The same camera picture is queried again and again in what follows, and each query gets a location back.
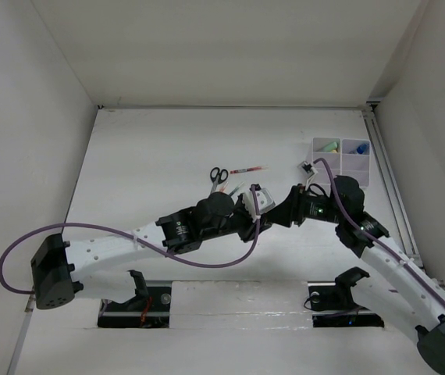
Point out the white compartment organizer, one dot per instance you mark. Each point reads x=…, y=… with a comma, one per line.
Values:
x=345, y=162

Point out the black handled scissors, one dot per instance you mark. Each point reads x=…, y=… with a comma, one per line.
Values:
x=218, y=176

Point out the green pen refill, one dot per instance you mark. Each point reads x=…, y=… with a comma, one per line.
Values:
x=236, y=189

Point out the green highlighter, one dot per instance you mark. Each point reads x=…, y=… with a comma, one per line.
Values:
x=329, y=146

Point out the blue capped glue stick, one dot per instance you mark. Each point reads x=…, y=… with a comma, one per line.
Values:
x=362, y=149

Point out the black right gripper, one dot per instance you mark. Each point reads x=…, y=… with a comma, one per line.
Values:
x=283, y=214

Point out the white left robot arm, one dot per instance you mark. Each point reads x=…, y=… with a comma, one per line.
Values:
x=63, y=270

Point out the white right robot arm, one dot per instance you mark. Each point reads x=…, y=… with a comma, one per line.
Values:
x=414, y=303

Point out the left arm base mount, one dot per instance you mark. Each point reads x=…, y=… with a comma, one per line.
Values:
x=149, y=308

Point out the red pen refill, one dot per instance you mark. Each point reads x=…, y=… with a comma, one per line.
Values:
x=249, y=169

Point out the orange pen refill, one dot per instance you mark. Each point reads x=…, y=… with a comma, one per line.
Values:
x=224, y=187

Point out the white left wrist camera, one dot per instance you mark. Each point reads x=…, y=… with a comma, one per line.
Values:
x=257, y=201

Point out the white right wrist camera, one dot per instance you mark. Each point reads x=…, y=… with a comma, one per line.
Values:
x=309, y=171

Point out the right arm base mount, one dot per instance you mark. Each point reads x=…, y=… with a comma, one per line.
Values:
x=333, y=306

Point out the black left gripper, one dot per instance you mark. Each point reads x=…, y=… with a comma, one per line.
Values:
x=249, y=227

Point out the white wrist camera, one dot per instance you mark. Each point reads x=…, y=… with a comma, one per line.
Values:
x=257, y=201
x=309, y=171

